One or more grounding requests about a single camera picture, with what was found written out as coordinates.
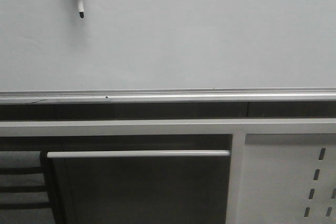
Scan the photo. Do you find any white horizontal handle bar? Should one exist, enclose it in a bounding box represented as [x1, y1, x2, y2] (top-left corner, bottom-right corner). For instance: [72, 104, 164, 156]
[47, 150, 231, 159]

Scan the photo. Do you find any white perforated pegboard panel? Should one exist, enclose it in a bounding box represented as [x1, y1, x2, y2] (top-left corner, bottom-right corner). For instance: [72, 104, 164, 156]
[236, 134, 335, 223]

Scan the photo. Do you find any large white whiteboard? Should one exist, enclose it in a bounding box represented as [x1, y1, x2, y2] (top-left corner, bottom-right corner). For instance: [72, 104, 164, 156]
[1, 0, 335, 103]

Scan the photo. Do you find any black ladder-back chair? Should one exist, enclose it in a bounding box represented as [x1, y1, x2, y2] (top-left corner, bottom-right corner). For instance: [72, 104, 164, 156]
[1, 151, 56, 223]

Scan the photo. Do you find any white metal whiteboard stand frame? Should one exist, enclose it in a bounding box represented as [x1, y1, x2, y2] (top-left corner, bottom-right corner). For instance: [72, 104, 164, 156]
[1, 119, 335, 223]

